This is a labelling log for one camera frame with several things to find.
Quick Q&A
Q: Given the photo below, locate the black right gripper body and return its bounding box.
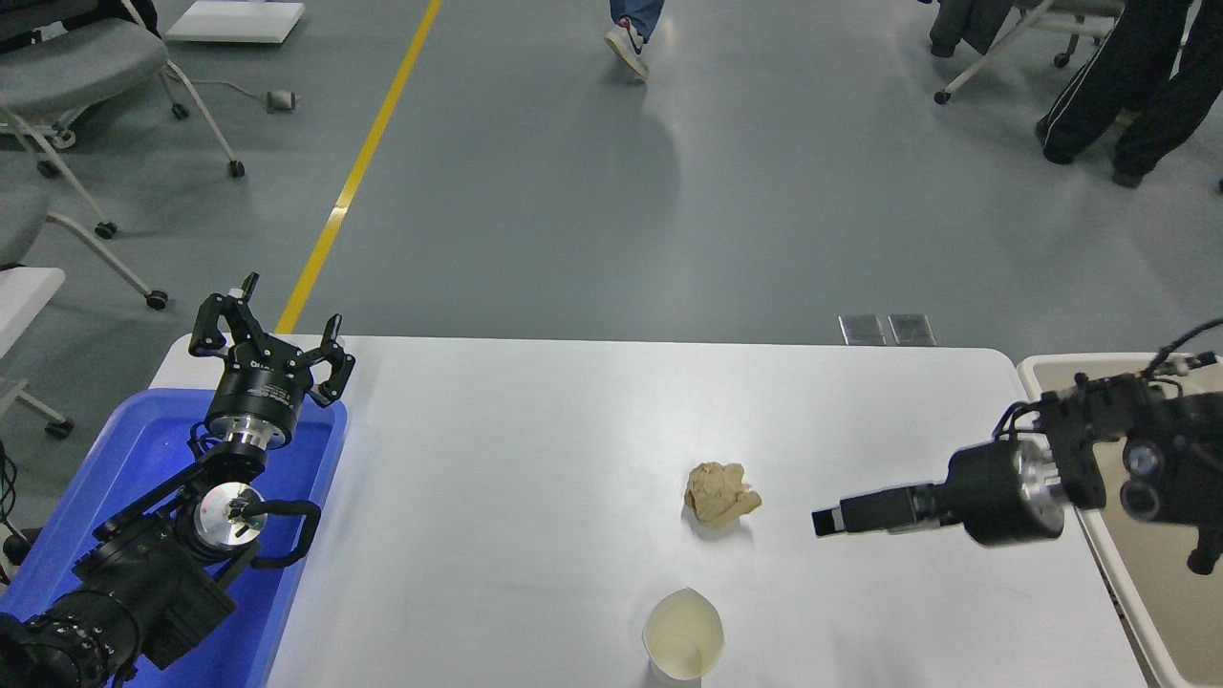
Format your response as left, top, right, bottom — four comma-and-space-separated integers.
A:
946, 440, 1042, 548

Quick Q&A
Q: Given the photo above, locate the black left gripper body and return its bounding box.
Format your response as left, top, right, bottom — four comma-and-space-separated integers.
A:
206, 349, 316, 441

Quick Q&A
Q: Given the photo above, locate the white paper cup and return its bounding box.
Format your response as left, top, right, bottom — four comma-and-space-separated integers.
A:
642, 587, 725, 681

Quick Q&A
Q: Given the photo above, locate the crumpled tan paper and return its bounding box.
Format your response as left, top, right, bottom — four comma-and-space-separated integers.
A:
684, 462, 763, 525

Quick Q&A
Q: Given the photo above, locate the blue plastic tray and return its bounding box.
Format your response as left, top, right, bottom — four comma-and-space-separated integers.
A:
0, 387, 350, 688

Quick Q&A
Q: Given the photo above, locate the large pale bin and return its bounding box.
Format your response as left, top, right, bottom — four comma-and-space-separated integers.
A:
1016, 352, 1223, 688

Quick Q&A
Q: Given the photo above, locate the small white table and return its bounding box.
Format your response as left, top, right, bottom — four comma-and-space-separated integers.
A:
0, 266, 77, 441

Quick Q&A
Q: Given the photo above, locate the grey office chair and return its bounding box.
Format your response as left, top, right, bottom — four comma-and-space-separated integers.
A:
0, 182, 171, 310
0, 0, 247, 240

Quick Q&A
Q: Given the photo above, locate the person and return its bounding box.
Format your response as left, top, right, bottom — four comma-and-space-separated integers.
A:
1035, 0, 1223, 189
604, 0, 667, 82

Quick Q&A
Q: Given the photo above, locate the white-legged office chair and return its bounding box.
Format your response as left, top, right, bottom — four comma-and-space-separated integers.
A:
934, 0, 1128, 104

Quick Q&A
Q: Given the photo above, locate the dark hanging garment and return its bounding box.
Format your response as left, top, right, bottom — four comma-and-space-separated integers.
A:
930, 0, 1016, 56

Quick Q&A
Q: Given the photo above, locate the grey power adapter with cable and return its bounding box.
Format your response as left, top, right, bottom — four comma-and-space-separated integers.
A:
186, 78, 300, 114

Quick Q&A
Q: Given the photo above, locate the black cable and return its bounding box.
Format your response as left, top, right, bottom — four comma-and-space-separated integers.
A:
0, 435, 22, 586

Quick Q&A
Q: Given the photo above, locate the flat white base plate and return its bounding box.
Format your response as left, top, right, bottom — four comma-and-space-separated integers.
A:
165, 0, 308, 45

